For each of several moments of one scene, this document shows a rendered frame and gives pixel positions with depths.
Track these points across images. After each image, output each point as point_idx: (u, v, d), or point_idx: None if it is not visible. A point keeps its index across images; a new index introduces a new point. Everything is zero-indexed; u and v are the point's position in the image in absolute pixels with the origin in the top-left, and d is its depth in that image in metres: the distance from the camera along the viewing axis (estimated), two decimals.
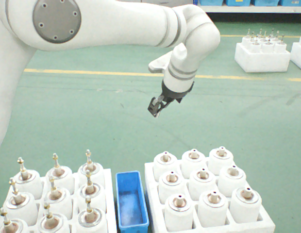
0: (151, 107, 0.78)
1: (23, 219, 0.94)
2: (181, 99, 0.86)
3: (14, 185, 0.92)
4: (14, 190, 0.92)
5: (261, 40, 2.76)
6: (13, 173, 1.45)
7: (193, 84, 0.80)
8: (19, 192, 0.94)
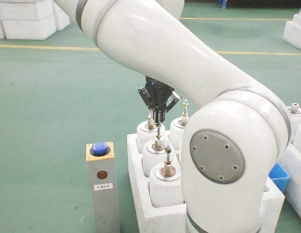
0: (150, 100, 0.80)
1: (144, 162, 0.86)
2: (161, 121, 0.80)
3: (157, 127, 0.82)
4: (157, 132, 0.83)
5: None
6: (102, 136, 1.36)
7: (174, 104, 0.74)
8: (161, 140, 0.83)
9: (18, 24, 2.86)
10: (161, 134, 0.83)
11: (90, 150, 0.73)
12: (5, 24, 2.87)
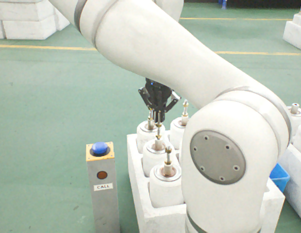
0: None
1: (144, 162, 0.86)
2: (161, 121, 0.80)
3: (159, 128, 0.82)
4: (158, 134, 0.83)
5: None
6: (102, 136, 1.35)
7: (174, 104, 0.74)
8: (161, 140, 0.83)
9: (18, 24, 2.86)
10: None
11: (90, 150, 0.73)
12: (5, 24, 2.87)
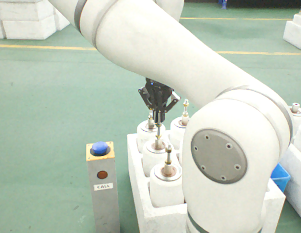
0: None
1: None
2: (161, 121, 0.80)
3: (158, 126, 0.83)
4: (159, 133, 0.83)
5: None
6: (102, 136, 1.35)
7: (174, 104, 0.74)
8: (158, 140, 0.83)
9: (18, 24, 2.86)
10: (156, 135, 0.83)
11: (90, 149, 0.73)
12: (5, 24, 2.87)
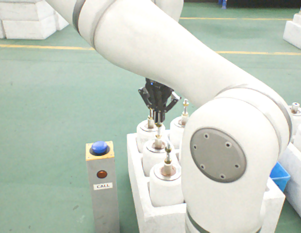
0: None
1: None
2: (161, 121, 0.80)
3: (159, 127, 0.82)
4: (158, 134, 0.83)
5: None
6: (102, 136, 1.35)
7: (174, 104, 0.74)
8: (155, 137, 0.84)
9: (18, 23, 2.86)
10: None
11: (89, 149, 0.73)
12: (5, 24, 2.87)
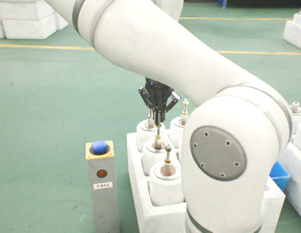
0: None
1: None
2: (161, 121, 0.80)
3: (159, 126, 0.82)
4: (159, 133, 0.83)
5: None
6: (101, 136, 1.35)
7: (174, 104, 0.74)
8: None
9: (18, 23, 2.86)
10: (156, 134, 0.83)
11: (89, 148, 0.73)
12: (5, 23, 2.87)
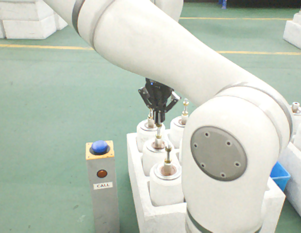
0: None
1: (153, 166, 0.83)
2: (161, 121, 0.80)
3: (157, 127, 0.82)
4: (158, 132, 0.84)
5: None
6: (102, 136, 1.35)
7: (174, 104, 0.74)
8: (161, 137, 0.84)
9: (18, 23, 2.86)
10: (160, 135, 0.83)
11: (90, 148, 0.73)
12: (5, 23, 2.87)
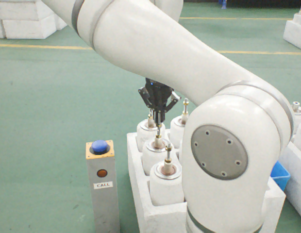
0: None
1: None
2: (161, 121, 0.80)
3: (159, 126, 0.82)
4: (159, 133, 0.83)
5: None
6: (102, 135, 1.35)
7: (174, 104, 0.74)
8: (155, 137, 0.83)
9: (18, 23, 2.86)
10: (155, 134, 0.83)
11: (90, 148, 0.73)
12: (5, 23, 2.87)
